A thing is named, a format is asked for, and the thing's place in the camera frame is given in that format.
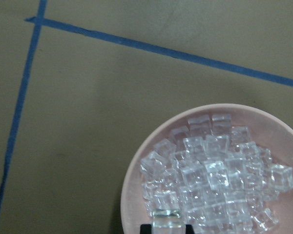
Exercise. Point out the clear ice cube pile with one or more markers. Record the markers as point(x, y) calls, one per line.
point(214, 177)

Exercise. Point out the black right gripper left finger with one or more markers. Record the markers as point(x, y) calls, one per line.
point(145, 229)

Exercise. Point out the pink bowl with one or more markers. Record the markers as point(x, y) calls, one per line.
point(266, 130)

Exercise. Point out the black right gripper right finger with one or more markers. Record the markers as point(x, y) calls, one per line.
point(189, 229)

